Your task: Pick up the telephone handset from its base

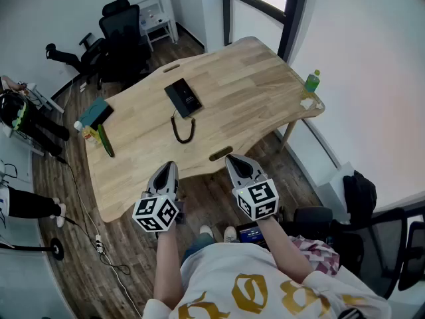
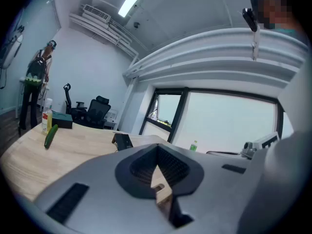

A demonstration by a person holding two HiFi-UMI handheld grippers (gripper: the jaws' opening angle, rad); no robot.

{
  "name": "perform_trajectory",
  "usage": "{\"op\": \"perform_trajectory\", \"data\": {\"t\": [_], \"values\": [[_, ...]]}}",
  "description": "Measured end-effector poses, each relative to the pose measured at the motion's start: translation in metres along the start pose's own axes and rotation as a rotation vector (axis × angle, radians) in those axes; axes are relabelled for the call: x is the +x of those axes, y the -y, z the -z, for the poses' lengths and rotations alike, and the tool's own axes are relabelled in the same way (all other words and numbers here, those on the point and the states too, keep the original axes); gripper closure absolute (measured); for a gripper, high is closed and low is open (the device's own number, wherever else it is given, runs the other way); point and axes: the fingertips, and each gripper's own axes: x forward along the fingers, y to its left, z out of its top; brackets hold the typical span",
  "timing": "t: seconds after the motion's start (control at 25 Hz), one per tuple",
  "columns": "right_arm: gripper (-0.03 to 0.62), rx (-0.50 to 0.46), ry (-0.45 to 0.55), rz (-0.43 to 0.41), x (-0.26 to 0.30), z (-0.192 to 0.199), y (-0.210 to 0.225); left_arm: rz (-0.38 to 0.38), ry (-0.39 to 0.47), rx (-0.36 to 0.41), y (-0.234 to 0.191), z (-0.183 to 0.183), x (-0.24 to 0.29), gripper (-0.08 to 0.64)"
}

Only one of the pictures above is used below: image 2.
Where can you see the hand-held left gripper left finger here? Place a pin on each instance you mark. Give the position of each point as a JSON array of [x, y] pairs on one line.
[[97, 191]]

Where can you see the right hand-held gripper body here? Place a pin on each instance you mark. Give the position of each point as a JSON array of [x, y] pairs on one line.
[[258, 145]]

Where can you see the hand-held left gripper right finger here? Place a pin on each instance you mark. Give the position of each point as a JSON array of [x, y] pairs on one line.
[[214, 191]]

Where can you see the black box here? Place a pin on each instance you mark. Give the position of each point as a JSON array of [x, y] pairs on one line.
[[123, 141]]

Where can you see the person's white printed shirt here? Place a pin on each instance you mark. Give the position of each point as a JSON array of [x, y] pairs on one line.
[[287, 179]]

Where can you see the green drink bottle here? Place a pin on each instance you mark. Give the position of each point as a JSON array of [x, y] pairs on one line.
[[193, 146]]

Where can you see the green cucumber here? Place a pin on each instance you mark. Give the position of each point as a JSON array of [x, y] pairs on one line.
[[50, 136]]

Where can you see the white side table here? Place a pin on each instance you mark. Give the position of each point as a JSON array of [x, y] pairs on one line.
[[111, 117]]

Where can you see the black mesh office chair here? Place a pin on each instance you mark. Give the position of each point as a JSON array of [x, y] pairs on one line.
[[97, 113]]

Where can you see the teal box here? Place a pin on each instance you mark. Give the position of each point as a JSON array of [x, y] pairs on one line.
[[62, 121]]

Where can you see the yellow liquid bottle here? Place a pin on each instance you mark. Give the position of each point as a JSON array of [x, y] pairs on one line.
[[47, 121]]

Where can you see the black slim office chair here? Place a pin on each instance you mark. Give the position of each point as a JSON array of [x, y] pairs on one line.
[[69, 101]]

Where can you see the person's head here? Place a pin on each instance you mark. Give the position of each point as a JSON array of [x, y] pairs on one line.
[[273, 11]]

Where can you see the black and green backpack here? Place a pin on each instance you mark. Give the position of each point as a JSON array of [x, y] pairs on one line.
[[36, 69]]

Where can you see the white ceiling pipes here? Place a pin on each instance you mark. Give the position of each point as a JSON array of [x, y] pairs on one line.
[[107, 36]]

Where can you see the white air conditioner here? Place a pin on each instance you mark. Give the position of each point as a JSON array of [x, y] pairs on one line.
[[96, 13]]

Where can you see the ceiling strip light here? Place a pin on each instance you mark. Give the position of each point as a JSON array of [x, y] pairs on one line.
[[132, 0]]

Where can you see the black window frame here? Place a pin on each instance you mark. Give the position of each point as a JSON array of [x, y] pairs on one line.
[[181, 113]]

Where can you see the black head-worn camera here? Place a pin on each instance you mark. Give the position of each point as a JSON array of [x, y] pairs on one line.
[[250, 19]]

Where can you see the white wall-mounted device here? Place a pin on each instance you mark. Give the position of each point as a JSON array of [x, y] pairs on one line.
[[11, 51]]

